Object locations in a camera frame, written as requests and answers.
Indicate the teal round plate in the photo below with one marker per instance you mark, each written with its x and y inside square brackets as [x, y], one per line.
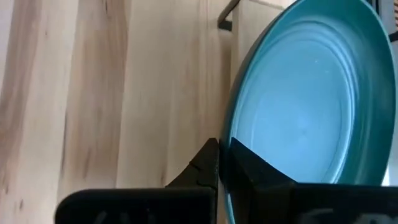
[311, 93]

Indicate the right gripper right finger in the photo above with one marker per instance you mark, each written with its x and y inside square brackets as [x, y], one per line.
[311, 205]

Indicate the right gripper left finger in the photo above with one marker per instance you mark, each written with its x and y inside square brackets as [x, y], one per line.
[140, 207]

